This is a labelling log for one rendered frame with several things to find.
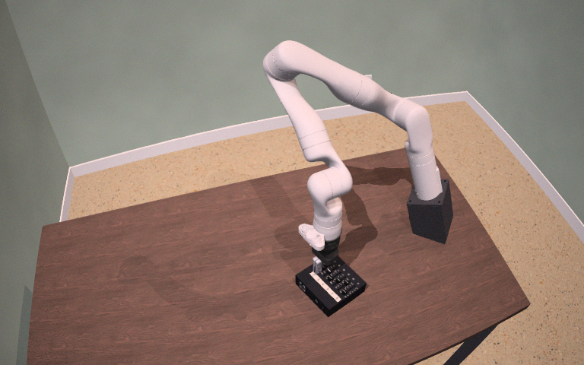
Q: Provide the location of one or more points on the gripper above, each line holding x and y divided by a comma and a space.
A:
320, 237

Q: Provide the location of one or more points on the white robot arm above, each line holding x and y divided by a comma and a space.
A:
289, 59

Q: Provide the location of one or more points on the black lighting desk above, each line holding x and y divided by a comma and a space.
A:
326, 289

